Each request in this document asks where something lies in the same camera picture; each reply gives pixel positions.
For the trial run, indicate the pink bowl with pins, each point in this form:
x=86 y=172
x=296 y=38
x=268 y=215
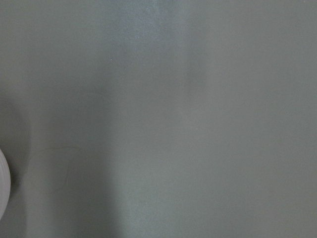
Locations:
x=5 y=184

